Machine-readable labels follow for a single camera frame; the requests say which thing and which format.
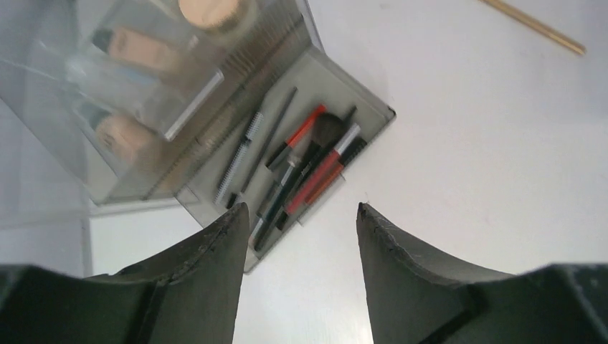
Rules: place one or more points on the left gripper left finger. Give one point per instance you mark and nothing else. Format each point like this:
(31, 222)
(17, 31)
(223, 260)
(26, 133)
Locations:
(188, 293)

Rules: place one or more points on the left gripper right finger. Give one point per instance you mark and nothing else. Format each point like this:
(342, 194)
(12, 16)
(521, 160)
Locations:
(417, 293)

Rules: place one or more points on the grey mascara wand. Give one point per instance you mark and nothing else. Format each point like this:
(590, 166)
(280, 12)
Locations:
(238, 156)

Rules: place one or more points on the dark eyeliner pen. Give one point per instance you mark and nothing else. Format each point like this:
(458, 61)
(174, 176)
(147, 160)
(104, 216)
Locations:
(272, 202)

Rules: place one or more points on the red lip gloss tube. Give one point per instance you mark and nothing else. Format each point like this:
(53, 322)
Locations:
(323, 168)

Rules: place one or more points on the orange lip gloss tube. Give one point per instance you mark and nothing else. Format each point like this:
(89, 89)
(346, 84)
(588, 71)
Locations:
(350, 153)

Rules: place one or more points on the small foundation bottle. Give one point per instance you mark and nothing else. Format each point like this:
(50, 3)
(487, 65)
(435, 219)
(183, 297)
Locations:
(122, 135)

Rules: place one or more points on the clear acrylic organizer box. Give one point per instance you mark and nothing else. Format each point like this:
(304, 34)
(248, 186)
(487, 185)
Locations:
(56, 178)

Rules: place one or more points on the black powder brush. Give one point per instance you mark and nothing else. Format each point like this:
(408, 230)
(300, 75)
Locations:
(326, 127)

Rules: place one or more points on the red black lip pencil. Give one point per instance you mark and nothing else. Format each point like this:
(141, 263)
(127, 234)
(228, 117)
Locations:
(286, 148)

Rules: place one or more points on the black brow brush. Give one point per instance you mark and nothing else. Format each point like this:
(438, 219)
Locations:
(268, 139)

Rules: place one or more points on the wooden stick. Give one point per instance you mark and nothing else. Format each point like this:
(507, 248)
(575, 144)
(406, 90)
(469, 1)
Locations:
(537, 26)

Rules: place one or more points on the thin black brush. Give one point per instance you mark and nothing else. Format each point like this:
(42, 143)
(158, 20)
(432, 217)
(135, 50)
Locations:
(350, 114)

